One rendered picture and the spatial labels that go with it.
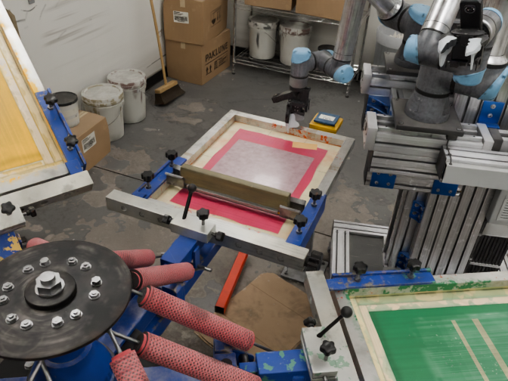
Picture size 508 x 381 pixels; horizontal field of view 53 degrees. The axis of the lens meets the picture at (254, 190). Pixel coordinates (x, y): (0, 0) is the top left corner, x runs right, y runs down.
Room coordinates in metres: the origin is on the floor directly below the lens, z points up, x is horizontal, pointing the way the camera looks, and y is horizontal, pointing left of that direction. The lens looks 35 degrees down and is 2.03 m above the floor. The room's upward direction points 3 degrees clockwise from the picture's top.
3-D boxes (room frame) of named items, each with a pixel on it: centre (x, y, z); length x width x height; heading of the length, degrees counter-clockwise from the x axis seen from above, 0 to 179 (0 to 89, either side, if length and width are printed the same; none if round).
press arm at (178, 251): (1.12, 0.20, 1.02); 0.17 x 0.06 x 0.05; 159
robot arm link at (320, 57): (2.02, -0.25, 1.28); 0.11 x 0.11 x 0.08; 31
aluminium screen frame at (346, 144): (1.64, 0.00, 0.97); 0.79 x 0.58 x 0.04; 159
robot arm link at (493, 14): (1.33, -0.57, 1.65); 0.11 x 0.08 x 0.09; 149
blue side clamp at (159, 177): (1.52, 0.34, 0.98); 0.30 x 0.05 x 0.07; 159
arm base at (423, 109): (1.63, -0.59, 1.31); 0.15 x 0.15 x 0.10
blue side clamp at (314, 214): (1.32, -0.18, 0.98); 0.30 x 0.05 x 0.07; 159
